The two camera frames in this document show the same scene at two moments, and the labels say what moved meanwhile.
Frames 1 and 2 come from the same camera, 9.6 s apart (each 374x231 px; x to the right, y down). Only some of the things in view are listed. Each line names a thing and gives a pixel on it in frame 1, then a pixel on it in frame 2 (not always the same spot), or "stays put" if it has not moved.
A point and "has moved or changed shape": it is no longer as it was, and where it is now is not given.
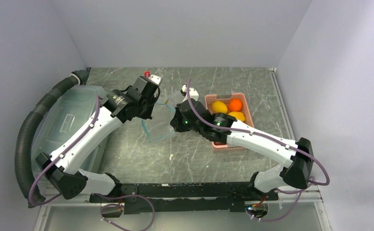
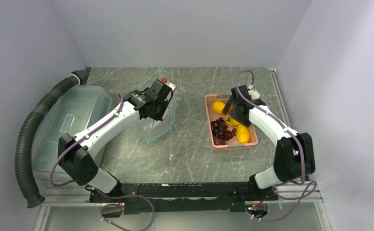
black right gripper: [176, 121] → [241, 119]
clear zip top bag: [159, 126] has moved or changed shape
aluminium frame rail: [311, 196] stays put
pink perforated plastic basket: [226, 98] stays put
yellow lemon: [219, 107] stays put
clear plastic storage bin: [62, 115] stays put
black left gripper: [148, 114] → [159, 116]
